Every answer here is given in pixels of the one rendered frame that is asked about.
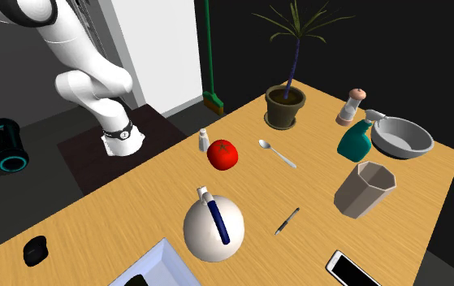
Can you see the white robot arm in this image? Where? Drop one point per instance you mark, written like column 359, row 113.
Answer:
column 92, row 75

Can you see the red tomato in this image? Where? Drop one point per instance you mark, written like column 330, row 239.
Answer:
column 222, row 155

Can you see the white salt shaker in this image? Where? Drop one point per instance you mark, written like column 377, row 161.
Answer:
column 203, row 140

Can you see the silver spoon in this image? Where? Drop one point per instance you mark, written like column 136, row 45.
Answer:
column 276, row 152

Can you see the potted green plant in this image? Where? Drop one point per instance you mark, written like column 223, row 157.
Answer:
column 284, row 105

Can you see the dark robot stand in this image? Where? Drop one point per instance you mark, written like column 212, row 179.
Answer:
column 147, row 130

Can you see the green broom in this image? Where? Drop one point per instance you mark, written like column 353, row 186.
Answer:
column 210, row 59

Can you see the dark pen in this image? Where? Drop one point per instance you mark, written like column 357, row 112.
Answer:
column 286, row 221

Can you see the white door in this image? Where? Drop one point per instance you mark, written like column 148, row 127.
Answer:
column 159, row 51

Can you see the pepper mill with pink cap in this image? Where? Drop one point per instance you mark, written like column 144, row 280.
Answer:
column 350, row 109

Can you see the teal spray bottle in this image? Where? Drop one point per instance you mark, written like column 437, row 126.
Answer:
column 355, row 142

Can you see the pale blue tray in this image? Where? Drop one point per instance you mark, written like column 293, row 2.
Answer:
column 159, row 267

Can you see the beige faceted cup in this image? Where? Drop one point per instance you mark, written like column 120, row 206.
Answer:
column 363, row 192

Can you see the grey bowl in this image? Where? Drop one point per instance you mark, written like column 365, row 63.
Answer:
column 402, row 138

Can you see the white smartphone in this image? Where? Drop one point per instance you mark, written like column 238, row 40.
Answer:
column 351, row 271

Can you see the black cylinder with teal rings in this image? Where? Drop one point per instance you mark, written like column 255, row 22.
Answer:
column 8, row 145

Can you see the black rounded case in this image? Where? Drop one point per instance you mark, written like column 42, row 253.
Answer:
column 35, row 250

